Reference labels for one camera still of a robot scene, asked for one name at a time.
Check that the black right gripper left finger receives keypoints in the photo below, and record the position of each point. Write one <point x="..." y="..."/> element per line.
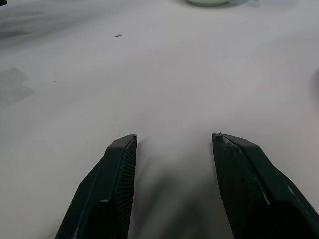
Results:
<point x="104" y="194"/>

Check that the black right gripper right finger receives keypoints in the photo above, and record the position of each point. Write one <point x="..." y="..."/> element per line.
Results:
<point x="251" y="189"/>

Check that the green bowl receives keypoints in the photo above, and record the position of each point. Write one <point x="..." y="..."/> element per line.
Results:
<point x="207" y="2"/>

